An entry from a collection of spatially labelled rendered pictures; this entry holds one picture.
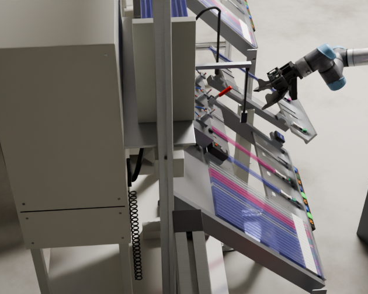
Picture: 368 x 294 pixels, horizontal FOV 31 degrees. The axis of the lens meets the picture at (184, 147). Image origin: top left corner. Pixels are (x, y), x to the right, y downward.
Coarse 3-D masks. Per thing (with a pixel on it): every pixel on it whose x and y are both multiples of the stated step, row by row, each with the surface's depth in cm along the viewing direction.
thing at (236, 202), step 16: (208, 160) 220; (224, 176) 221; (224, 192) 213; (240, 192) 222; (256, 192) 231; (224, 208) 207; (240, 208) 215; (256, 208) 223; (272, 208) 232; (240, 224) 208; (256, 224) 216; (272, 224) 224; (288, 224) 233; (304, 224) 244; (272, 240) 217; (288, 240) 225; (304, 240) 235; (288, 256) 218; (304, 256) 227
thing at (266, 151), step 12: (252, 132) 265; (264, 144) 266; (264, 156) 259; (276, 156) 267; (264, 168) 252; (276, 168) 260; (276, 180) 253; (276, 192) 246; (288, 192) 254; (288, 204) 247; (300, 216) 248
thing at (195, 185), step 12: (216, 108) 254; (216, 120) 247; (192, 156) 215; (204, 156) 222; (192, 168) 210; (204, 168) 216; (228, 168) 229; (180, 180) 200; (192, 180) 205; (204, 180) 211; (180, 192) 196; (192, 192) 201; (204, 192) 206; (204, 204) 202
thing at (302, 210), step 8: (288, 152) 274; (288, 160) 271; (288, 168) 268; (296, 184) 260; (296, 192) 257; (304, 208) 250; (304, 216) 247; (312, 232) 241; (312, 240) 238; (320, 264) 230; (320, 272) 228
